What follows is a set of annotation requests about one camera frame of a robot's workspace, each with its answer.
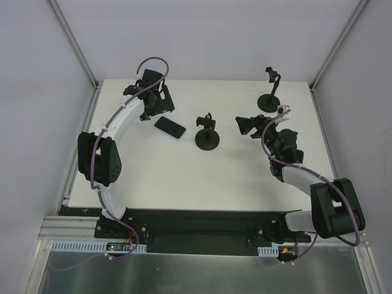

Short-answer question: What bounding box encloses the blue case smartphone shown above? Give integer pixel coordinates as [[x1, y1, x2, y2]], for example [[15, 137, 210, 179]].
[[154, 116, 187, 140]]

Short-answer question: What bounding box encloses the black phone stand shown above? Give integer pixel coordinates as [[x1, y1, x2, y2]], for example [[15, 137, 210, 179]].
[[257, 67, 281, 113], [195, 113, 220, 151]]

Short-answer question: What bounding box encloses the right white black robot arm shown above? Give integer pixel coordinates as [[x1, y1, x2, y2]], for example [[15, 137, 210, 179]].
[[235, 115, 366, 242]]

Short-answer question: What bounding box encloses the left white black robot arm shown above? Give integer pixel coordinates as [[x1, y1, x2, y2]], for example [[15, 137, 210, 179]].
[[77, 69, 175, 238]]

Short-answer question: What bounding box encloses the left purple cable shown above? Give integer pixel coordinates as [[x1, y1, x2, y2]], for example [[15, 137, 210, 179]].
[[48, 56, 172, 272]]

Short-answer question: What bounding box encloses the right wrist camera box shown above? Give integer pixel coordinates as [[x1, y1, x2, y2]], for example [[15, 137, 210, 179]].
[[276, 105, 291, 123]]

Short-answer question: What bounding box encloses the left aluminium frame post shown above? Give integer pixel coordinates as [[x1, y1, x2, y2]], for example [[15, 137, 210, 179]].
[[45, 0, 99, 89]]

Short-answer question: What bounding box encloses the aluminium frame post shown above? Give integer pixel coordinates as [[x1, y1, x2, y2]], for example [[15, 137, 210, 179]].
[[309, 0, 371, 92], [45, 0, 99, 89]]

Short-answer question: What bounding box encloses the right white cable duct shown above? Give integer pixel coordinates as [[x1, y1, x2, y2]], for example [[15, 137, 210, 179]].
[[257, 245, 279, 258]]

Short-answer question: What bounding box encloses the white cable duct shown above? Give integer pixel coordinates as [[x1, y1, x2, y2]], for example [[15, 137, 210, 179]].
[[257, 245, 279, 258], [51, 240, 147, 254]]

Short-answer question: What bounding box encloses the right aluminium frame post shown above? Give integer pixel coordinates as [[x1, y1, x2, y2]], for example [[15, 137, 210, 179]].
[[309, 0, 371, 92]]

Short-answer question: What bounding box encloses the left white cable duct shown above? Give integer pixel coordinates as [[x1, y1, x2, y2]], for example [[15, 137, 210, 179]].
[[51, 240, 147, 254]]

